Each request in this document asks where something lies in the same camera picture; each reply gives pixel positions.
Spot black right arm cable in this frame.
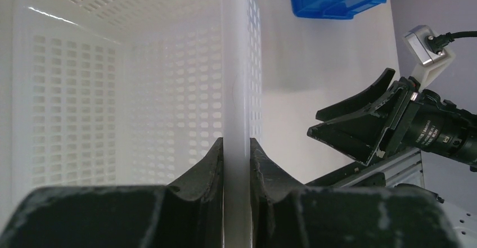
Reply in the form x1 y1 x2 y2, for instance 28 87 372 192
428 30 477 49

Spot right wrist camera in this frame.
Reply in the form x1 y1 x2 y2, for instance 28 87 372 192
403 25 456 92

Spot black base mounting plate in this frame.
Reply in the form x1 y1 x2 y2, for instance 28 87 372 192
307 148 444 204

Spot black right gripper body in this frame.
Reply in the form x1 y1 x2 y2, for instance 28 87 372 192
381 83 476 172

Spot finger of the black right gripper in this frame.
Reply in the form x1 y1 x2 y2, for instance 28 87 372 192
307 86 404 166
316 68 395 121

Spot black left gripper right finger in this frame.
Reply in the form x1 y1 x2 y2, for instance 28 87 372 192
250 138 461 247

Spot white perforated plastic basket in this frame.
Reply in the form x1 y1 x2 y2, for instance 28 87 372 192
9 0 262 247

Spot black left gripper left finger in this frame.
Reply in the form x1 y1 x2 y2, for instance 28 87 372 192
1 138 224 247

